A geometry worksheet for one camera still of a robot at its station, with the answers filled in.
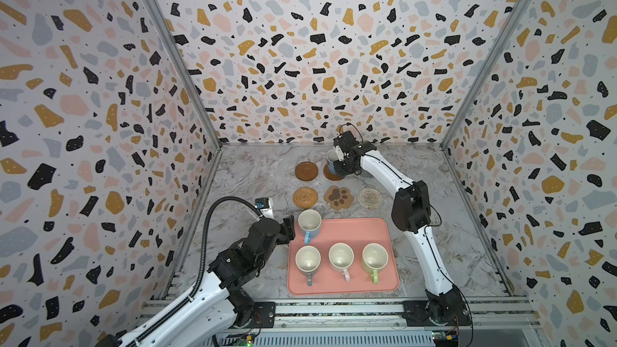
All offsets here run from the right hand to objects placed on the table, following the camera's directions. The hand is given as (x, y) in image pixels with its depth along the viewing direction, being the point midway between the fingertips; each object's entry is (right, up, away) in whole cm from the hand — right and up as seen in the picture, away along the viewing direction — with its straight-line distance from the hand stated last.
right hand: (341, 169), depth 103 cm
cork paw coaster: (-1, -12, -1) cm, 12 cm away
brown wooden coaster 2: (-6, -1, +7) cm, 9 cm away
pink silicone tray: (+5, -24, -11) cm, 27 cm away
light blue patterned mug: (-4, +5, 0) cm, 7 cm away
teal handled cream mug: (-13, -31, -19) cm, 39 cm away
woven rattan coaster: (-16, -12, 0) cm, 20 cm away
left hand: (-19, -15, -27) cm, 36 cm away
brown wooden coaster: (-16, -1, +9) cm, 18 cm away
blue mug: (-13, -20, -11) cm, 26 cm away
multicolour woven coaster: (+12, -12, -2) cm, 17 cm away
